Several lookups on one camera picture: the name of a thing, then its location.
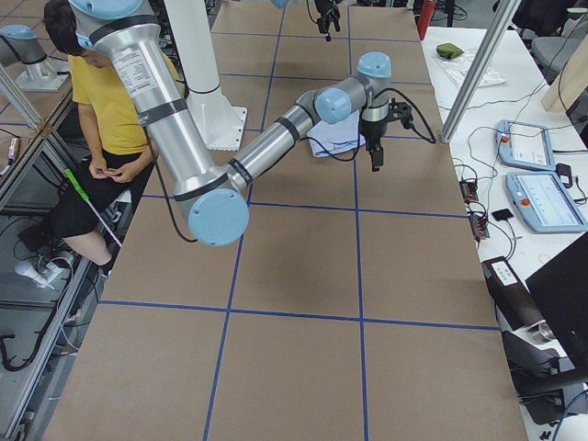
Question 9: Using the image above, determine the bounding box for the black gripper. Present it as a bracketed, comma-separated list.
[360, 119, 388, 173]
[314, 0, 341, 41]

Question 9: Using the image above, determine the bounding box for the blue striped button shirt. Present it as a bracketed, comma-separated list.
[307, 111, 366, 158]

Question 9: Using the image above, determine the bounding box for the clear plastic bag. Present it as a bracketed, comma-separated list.
[435, 51, 508, 88]

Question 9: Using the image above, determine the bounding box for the green fabric pouch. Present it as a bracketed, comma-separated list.
[435, 42, 464, 60]

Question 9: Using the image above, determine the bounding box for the far blue teach pendant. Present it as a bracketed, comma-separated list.
[495, 119, 556, 172]

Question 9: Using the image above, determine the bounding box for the blue teach pendant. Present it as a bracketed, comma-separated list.
[495, 119, 556, 172]
[504, 172, 587, 233]

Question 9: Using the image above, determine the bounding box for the near blue teach pendant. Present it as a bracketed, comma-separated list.
[504, 172, 587, 233]

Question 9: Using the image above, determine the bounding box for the grey office chair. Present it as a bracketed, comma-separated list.
[531, 21, 587, 84]

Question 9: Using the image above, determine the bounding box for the black monitor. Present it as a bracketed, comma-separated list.
[526, 234, 587, 366]

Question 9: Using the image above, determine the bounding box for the person in yellow shirt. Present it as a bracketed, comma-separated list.
[44, 1, 157, 277]

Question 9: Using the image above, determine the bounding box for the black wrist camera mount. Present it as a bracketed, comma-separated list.
[387, 99, 414, 130]

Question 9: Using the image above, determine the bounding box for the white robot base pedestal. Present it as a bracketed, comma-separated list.
[164, 0, 247, 151]

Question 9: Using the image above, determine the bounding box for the aluminium frame post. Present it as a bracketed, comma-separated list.
[440, 0, 521, 143]

